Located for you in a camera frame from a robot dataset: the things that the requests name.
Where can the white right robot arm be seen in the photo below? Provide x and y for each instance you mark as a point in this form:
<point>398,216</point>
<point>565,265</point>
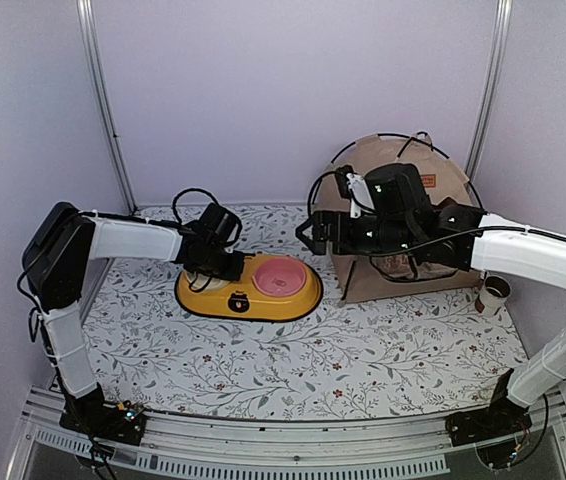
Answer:
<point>538,270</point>

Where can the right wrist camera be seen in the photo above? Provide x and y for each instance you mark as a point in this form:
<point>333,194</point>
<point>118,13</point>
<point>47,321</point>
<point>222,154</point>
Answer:
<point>352,187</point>

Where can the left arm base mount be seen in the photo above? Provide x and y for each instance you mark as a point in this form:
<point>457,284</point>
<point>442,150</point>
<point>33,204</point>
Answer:
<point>93,416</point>

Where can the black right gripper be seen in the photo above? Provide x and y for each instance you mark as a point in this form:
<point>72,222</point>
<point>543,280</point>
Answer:
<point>341,245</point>

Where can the metal frame post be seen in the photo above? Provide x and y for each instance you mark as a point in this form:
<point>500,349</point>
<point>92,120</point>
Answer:
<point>496,58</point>
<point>88,29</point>

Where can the yellow double bowl holder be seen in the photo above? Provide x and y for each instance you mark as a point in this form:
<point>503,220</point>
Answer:
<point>240,300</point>

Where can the beige fabric pet tent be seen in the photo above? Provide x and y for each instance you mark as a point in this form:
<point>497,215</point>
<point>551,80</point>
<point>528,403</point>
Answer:
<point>393,214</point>

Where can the brown patterned pillow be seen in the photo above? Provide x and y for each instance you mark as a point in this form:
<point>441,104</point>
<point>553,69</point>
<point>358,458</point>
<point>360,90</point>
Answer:
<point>404,269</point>

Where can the black tent pole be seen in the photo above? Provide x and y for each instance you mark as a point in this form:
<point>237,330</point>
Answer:
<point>440,176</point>
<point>359,281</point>

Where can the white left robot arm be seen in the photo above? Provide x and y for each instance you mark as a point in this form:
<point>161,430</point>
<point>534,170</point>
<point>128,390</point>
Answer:
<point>54,266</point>

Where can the left metal frame post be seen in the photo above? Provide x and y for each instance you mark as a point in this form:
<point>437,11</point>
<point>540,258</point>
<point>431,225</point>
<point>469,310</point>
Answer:
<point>88,29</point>

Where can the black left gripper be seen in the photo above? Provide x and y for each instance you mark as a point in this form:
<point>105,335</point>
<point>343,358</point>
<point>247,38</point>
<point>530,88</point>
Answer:
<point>234,271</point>

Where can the pink pet bowl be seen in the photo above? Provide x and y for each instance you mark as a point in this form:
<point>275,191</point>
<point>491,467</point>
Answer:
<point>280,277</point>

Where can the right metal frame post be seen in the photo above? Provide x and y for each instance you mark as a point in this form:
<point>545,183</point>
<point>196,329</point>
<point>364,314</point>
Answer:
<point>496,58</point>

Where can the front aluminium rail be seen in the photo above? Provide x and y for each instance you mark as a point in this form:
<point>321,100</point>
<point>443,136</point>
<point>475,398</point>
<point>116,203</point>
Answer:
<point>191,447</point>

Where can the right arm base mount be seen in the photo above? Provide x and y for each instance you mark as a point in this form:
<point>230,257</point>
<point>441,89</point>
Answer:
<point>500,418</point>

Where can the cream pet bowl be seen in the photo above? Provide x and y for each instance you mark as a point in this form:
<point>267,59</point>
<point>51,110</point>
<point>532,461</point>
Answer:
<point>198,283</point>

